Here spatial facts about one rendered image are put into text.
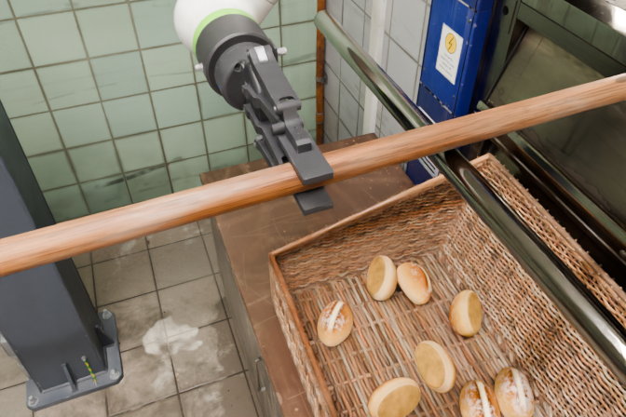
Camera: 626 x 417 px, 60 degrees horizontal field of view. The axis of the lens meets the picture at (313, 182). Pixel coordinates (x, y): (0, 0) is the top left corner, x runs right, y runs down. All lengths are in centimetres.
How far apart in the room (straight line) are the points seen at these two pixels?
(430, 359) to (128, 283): 126
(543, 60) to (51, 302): 126
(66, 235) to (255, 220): 89
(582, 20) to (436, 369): 62
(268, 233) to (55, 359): 75
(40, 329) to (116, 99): 74
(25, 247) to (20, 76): 138
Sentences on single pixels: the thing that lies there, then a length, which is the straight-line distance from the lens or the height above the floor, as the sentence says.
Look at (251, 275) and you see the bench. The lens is 123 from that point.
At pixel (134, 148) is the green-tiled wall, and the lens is 201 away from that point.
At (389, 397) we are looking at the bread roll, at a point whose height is 65.
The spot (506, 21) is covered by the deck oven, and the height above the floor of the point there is 109.
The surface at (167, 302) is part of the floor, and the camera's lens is 195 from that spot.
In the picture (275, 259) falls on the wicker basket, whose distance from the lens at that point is 105.
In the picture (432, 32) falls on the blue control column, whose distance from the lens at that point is 124.
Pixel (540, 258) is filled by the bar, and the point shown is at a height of 117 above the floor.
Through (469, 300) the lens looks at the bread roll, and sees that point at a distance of 114.
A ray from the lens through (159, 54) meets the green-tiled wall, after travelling 183.
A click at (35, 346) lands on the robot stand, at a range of 170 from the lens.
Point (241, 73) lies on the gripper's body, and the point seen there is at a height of 122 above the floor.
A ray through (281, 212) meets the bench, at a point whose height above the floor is 58.
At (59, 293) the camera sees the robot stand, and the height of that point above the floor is 41.
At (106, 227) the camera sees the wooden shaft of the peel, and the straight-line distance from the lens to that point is 49.
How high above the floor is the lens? 154
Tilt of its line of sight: 42 degrees down
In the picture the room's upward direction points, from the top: straight up
